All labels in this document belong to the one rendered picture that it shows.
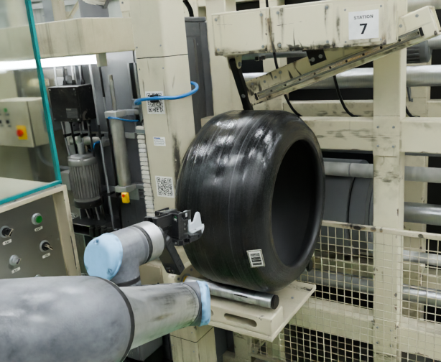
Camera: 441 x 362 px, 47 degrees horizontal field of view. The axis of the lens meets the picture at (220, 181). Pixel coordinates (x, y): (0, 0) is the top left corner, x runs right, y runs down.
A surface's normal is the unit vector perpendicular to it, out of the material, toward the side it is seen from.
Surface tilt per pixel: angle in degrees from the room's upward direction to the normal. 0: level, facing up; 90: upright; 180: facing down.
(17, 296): 27
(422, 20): 90
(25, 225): 90
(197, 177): 61
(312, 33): 90
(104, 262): 78
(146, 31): 90
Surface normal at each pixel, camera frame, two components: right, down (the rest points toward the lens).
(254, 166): 0.23, -0.23
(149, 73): -0.52, 0.27
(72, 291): 0.46, -0.77
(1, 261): 0.85, 0.07
